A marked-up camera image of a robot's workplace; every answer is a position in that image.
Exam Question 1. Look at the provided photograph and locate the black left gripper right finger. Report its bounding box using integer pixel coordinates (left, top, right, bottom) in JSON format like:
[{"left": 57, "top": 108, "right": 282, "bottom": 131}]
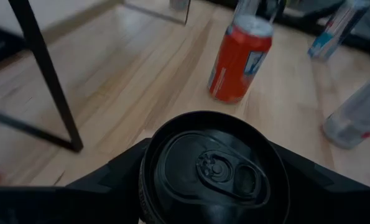
[{"left": 270, "top": 141, "right": 370, "bottom": 224}]

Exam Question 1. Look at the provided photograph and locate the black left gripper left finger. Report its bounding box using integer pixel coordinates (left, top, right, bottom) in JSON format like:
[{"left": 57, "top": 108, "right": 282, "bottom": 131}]
[{"left": 0, "top": 138, "right": 151, "bottom": 224}]

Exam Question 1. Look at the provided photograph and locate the Celsius can with pink band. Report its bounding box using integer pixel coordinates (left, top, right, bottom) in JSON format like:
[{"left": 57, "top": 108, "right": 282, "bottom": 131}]
[{"left": 322, "top": 67, "right": 370, "bottom": 150}]

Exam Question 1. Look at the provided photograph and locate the Celsius can with orange script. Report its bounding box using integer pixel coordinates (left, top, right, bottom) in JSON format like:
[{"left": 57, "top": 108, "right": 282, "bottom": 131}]
[{"left": 137, "top": 110, "right": 291, "bottom": 224}]

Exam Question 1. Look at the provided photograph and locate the red Fanta can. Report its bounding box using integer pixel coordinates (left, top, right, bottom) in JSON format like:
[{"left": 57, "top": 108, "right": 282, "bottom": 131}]
[{"left": 206, "top": 14, "right": 274, "bottom": 104}]

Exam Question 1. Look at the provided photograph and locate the blue silver energy drink can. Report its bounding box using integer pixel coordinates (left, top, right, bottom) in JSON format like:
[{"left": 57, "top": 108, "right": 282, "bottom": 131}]
[{"left": 307, "top": 0, "right": 370, "bottom": 62}]

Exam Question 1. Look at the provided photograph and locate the wooden shelf with black legs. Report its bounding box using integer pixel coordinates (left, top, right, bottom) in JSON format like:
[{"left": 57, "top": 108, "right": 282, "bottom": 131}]
[{"left": 0, "top": 0, "right": 192, "bottom": 153}]

